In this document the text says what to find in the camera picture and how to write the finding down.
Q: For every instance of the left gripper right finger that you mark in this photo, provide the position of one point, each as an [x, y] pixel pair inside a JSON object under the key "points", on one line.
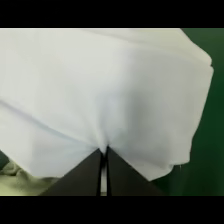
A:
{"points": [[128, 181]]}

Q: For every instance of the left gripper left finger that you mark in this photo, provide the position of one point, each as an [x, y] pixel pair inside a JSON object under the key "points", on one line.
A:
{"points": [[83, 180]]}

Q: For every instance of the white shirt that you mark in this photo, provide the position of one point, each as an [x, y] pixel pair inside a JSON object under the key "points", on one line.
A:
{"points": [[100, 93]]}

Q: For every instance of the pale green garment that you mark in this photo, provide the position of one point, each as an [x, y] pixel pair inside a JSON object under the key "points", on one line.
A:
{"points": [[20, 183]]}

